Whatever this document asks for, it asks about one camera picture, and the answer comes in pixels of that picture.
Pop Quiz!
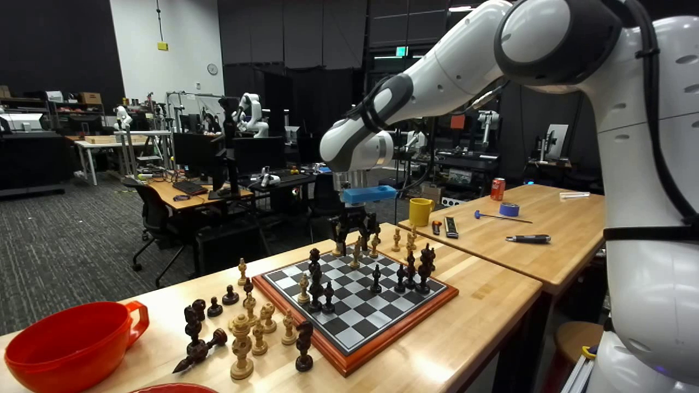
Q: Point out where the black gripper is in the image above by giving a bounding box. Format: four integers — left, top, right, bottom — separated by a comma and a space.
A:
331, 203, 383, 257

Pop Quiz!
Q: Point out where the dark-topped chess piece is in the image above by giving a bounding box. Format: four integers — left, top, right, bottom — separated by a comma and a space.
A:
367, 229, 385, 261

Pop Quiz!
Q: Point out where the tall dark chess piece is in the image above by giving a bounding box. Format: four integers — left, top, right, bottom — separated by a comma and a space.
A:
182, 296, 210, 364
306, 247, 325, 313

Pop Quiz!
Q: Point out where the dark chess bishop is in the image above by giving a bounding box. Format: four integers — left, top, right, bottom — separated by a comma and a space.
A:
402, 249, 420, 291

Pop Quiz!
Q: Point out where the light wooden chess bishop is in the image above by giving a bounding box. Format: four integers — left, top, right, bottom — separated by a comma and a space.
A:
241, 277, 260, 327

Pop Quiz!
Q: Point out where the tall light wooden chess piece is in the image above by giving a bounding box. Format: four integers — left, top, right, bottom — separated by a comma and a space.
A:
228, 312, 259, 381

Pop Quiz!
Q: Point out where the dark chess piece lying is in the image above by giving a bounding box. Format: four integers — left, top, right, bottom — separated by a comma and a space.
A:
171, 327, 230, 376

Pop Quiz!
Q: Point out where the yellow cup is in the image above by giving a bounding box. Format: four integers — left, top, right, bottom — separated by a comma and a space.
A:
407, 194, 437, 229

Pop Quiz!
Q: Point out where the black computer monitor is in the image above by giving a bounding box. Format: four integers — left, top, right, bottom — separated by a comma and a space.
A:
174, 131, 230, 185
233, 134, 289, 177

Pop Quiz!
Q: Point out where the blue-headed hammer tool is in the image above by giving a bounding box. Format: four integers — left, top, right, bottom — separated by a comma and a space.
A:
472, 206, 534, 224

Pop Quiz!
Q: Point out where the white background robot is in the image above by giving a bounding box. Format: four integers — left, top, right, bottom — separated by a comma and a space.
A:
233, 90, 274, 139

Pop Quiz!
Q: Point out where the black keyboard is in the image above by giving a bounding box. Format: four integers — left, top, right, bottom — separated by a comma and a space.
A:
174, 177, 210, 196

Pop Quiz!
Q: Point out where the black marker pen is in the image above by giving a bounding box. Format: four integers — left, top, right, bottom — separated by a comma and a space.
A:
506, 232, 554, 247

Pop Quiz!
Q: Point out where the wooden office desk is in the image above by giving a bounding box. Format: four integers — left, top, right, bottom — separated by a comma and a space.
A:
121, 172, 259, 214

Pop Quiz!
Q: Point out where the black office chair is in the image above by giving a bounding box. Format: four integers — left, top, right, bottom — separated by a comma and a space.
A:
130, 180, 188, 274

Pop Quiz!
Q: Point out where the white framed board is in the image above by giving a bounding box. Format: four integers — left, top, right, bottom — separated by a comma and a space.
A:
544, 122, 572, 161

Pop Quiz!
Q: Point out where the red bowl rim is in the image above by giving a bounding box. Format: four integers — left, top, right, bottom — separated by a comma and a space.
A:
130, 381, 221, 393

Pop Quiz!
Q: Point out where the round wooden stool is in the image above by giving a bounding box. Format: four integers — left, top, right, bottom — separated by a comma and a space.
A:
556, 318, 607, 367

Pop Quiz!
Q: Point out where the light wooden background table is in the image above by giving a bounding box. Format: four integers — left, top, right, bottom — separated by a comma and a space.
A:
65, 131, 176, 187

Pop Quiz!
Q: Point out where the large red cup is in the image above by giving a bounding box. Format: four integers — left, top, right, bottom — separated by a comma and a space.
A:
3, 298, 153, 393

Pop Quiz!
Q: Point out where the chessboard with red-brown frame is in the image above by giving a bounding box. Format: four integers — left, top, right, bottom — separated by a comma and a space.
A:
251, 243, 462, 377

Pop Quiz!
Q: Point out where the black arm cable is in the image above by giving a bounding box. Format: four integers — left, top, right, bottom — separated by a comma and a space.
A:
615, 0, 699, 229

